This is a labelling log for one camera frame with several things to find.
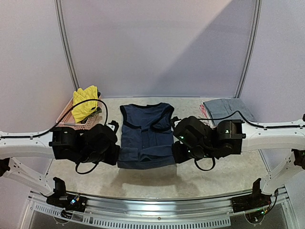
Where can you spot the grey blue button shirt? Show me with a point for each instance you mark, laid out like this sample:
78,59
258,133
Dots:
219,108

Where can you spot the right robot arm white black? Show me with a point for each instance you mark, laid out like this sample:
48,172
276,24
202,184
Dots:
196,140

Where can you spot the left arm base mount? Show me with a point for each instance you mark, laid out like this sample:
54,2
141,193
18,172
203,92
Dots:
60,198

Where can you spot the aluminium front rail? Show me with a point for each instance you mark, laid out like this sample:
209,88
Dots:
155,213

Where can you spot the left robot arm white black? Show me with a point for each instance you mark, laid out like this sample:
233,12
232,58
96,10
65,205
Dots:
95,145

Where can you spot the pink folded garment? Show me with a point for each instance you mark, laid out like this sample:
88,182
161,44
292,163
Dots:
206,117

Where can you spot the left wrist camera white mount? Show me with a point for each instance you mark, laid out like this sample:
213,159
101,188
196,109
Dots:
114,126

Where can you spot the navy blue garment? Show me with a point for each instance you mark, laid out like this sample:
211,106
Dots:
147,137

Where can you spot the right aluminium corner post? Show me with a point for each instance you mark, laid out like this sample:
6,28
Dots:
250,47

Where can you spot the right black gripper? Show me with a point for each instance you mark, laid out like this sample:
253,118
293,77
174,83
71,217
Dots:
178,153

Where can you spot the left aluminium corner post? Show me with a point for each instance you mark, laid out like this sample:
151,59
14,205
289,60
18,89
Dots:
65,43

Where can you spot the pink plastic laundry basket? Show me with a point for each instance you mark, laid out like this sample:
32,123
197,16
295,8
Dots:
68,120

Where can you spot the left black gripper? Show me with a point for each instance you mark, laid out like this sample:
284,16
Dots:
112,160

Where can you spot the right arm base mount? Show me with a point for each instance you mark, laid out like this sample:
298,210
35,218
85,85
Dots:
254,200

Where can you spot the yellow garment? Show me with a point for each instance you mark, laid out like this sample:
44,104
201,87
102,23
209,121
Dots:
87,97

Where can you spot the aluminium corner post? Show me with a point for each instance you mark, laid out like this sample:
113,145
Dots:
65,43
250,47

